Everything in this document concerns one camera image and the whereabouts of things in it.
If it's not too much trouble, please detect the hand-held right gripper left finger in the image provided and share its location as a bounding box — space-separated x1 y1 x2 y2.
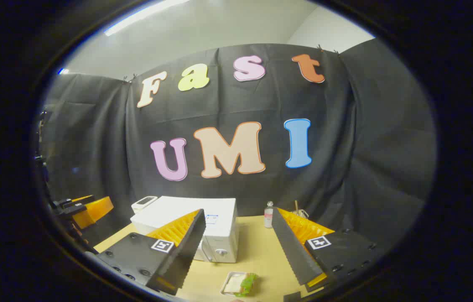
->
96 208 207 296

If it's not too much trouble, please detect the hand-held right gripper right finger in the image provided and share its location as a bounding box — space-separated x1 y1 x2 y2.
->
271 207 384 293

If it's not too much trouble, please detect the white microwave oven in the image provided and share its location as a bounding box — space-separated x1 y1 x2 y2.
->
130 196 239 263

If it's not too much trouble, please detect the white food tray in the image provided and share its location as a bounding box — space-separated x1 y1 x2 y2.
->
220 271 258 297

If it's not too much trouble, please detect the sandwich with green lettuce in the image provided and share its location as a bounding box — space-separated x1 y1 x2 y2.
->
224 273 257 297

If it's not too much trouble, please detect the small clear plastic bottle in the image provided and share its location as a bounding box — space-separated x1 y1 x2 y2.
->
264 201 275 229

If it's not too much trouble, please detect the white toaster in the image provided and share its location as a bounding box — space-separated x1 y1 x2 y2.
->
131 195 158 213

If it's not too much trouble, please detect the black backdrop cloth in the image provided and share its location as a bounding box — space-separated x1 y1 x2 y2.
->
37 42 437 252

